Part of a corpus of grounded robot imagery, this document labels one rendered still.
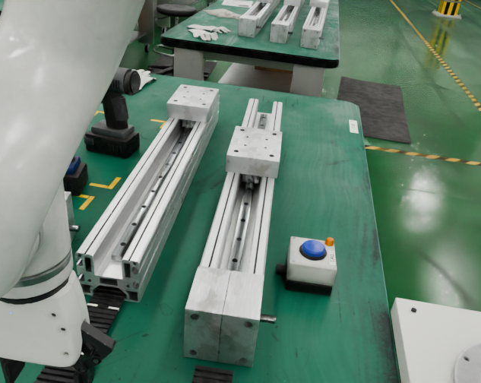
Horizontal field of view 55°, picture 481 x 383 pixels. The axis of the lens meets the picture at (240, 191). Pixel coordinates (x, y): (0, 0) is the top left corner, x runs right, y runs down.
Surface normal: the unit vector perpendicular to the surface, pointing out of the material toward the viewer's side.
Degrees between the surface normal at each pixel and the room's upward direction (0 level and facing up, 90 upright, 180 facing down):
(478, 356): 1
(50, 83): 52
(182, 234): 0
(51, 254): 90
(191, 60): 90
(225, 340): 90
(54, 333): 88
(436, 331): 1
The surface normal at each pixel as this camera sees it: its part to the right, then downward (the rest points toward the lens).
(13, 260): 0.59, 0.62
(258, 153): 0.09, -0.86
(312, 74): -0.18, 0.49
